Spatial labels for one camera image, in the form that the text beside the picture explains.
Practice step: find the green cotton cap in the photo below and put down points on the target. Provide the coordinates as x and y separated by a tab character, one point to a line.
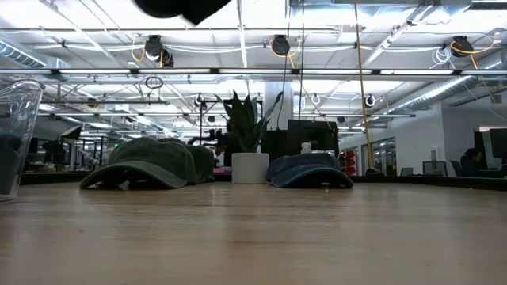
206	162
150	158

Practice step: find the blue denim cap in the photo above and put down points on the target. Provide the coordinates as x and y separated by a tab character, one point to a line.
309	170

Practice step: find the green snake plant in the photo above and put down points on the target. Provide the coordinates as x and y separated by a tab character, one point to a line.
243	122

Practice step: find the clear plastic bin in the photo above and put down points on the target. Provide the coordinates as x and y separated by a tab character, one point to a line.
31	118

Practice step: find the white round plant pot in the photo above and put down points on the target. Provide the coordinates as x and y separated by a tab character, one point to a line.
249	168

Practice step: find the black monitor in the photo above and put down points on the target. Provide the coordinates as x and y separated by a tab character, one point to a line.
317	136

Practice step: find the red storage bins rack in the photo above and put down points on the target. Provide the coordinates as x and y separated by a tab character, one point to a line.
348	162

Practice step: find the gray mesh office chair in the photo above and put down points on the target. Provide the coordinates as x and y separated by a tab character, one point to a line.
435	169

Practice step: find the person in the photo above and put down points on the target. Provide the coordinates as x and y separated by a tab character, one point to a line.
471	164

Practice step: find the silver ventilation duct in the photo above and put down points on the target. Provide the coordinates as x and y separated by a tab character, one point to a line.
447	89

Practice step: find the black aluminium table frame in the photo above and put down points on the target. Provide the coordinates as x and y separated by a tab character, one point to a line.
435	181

